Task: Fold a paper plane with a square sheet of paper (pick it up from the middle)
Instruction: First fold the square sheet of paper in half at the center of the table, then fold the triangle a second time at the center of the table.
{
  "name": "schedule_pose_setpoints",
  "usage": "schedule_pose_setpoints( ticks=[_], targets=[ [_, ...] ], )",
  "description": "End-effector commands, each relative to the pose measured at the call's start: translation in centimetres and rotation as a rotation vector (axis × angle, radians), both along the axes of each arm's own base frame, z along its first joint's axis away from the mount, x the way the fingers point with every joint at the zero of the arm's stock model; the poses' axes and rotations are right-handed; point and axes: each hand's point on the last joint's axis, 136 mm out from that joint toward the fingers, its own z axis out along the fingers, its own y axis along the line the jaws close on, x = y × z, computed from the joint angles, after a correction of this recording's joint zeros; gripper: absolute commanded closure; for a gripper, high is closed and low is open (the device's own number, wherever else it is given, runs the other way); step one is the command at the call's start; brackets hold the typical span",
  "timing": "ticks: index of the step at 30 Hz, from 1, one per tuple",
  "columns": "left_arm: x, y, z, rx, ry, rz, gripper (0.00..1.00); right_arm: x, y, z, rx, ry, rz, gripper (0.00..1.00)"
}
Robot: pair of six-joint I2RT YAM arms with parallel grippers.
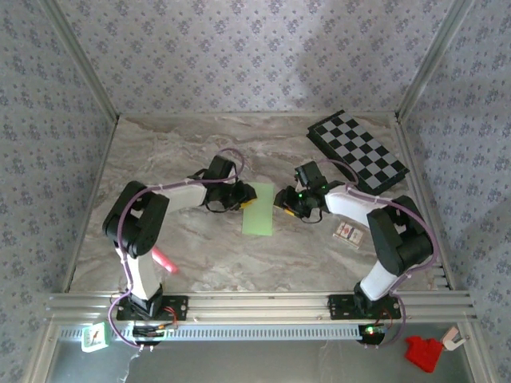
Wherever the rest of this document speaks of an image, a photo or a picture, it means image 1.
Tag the green and white tag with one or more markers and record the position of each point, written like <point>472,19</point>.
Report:
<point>94,337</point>

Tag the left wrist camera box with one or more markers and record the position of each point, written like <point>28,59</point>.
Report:
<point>220,167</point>

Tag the long aluminium base rail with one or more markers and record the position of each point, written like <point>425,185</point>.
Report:
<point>259,305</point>

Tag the light green paper sheet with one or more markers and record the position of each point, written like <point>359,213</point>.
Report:
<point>259,217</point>

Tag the playing card box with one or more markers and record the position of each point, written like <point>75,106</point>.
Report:
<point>348,234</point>

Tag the small circuit board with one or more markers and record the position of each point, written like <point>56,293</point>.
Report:
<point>373,331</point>
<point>147,332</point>

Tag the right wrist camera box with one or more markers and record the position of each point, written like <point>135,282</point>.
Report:
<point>309,173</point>

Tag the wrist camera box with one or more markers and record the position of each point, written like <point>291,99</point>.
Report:
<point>220,167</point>
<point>309,173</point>

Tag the aluminium side rail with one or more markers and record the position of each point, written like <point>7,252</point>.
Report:
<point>413,159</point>
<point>103,159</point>

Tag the red plastic block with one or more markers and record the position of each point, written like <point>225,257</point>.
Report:
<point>423,353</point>

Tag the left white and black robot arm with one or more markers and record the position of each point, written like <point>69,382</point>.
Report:
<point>135,223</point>

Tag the pink and white plastic clip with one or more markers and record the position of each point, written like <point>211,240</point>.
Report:
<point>453,339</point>

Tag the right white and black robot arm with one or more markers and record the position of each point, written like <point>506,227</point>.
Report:
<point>399,239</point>

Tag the black and grey chessboard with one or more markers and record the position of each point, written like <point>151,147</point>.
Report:
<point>351,143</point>

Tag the aluminium frame post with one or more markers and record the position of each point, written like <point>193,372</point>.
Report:
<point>434,60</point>

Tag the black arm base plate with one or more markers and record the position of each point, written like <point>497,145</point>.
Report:
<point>339,307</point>
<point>179,307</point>

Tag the pink tube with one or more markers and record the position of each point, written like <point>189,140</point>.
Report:
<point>167,261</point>

